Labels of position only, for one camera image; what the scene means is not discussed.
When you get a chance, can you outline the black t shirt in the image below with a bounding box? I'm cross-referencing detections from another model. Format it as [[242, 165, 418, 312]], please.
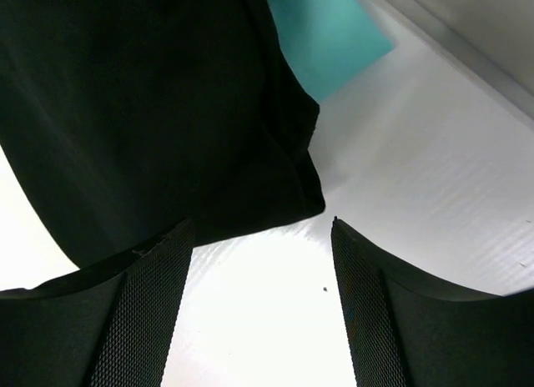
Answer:
[[1, 0, 325, 268]]

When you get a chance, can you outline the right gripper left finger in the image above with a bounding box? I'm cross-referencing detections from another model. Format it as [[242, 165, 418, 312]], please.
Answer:
[[1, 220, 194, 387]]

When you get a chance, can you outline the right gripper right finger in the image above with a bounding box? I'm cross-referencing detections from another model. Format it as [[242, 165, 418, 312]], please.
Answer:
[[330, 219, 533, 386]]

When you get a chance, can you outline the folded teal t shirt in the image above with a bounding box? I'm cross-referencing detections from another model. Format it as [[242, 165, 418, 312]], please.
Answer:
[[267, 0, 393, 102]]

